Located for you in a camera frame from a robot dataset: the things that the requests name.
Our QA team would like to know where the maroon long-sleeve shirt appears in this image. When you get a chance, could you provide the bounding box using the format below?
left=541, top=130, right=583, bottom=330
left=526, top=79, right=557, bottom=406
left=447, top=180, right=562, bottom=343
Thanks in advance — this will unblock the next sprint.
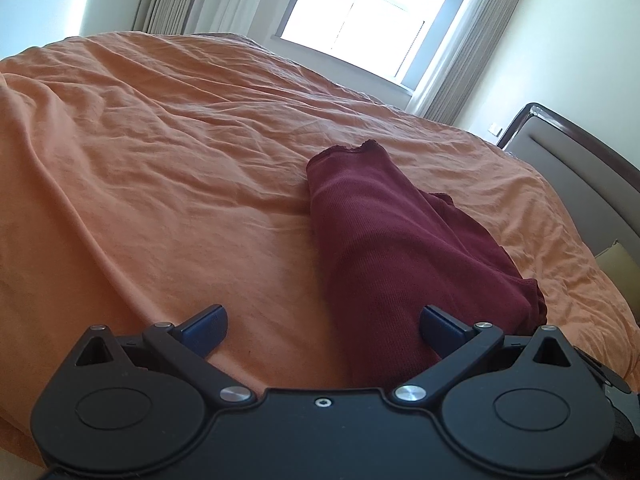
left=306, top=141, right=547, bottom=389

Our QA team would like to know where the yellow-green pillow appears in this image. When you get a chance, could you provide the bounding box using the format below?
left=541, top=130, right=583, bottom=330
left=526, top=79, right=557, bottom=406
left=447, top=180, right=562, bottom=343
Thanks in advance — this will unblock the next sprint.
left=596, top=240, right=640, bottom=321

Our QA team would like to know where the orange duvet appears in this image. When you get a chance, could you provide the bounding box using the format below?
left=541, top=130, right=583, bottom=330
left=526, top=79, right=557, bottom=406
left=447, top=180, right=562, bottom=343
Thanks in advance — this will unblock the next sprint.
left=1, top=32, right=639, bottom=463

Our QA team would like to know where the dark wood padded headboard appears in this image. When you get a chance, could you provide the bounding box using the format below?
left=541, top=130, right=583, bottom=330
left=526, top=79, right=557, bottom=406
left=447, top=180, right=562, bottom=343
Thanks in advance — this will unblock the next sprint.
left=498, top=103, right=640, bottom=259

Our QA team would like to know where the beige right curtain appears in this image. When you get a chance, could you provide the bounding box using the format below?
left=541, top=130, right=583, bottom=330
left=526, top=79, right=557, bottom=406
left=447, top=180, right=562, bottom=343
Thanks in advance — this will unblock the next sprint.
left=406, top=0, right=520, bottom=126

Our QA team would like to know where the white wall socket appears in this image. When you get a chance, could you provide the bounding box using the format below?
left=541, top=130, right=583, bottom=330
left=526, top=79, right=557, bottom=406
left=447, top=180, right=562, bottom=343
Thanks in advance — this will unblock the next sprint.
left=488, top=124, right=502, bottom=136

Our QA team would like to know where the window with white frame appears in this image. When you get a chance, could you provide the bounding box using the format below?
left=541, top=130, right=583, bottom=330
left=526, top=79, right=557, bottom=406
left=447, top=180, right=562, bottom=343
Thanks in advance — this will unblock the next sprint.
left=277, top=0, right=464, bottom=91

